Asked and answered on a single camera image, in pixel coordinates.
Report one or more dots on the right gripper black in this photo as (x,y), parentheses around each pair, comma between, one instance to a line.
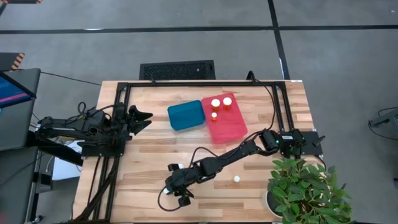
(183,182)

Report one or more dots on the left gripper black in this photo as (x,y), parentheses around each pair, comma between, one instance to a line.
(124,121)

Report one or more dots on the small white bottle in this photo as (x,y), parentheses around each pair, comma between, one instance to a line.
(237,179)

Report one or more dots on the narrow amber pill bottle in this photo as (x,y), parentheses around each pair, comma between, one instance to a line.
(214,115)

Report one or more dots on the wide orange pill bottle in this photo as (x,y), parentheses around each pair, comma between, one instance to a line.
(227,101)

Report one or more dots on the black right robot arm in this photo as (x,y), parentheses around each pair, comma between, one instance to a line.
(242,149)

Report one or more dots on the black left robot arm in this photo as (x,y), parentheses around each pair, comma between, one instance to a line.
(77,127)

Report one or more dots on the blue plastic bin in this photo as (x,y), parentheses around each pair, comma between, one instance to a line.
(186,115)

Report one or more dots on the pink plastic bin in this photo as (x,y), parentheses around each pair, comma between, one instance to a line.
(228,129)

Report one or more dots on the black perforated panel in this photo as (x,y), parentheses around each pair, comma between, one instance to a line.
(177,70)

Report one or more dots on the white box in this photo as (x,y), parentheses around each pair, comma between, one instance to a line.
(65,169)

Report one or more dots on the green potted plant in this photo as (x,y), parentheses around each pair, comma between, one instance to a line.
(298,186)

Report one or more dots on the blue lit screen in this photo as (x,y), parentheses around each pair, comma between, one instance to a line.
(12,91)

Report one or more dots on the grey cabinet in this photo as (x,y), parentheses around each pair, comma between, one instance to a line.
(15,186)

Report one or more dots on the black mat with hazard stripes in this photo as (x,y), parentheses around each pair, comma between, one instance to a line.
(6,61)

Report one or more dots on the grey stand base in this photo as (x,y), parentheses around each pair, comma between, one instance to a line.
(385,119)

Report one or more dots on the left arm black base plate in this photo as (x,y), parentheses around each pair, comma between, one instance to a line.
(102,151)

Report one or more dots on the black aluminium table frame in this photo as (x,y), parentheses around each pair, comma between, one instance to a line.
(202,84)

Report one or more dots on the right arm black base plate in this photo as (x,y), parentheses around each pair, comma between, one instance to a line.
(311,150)

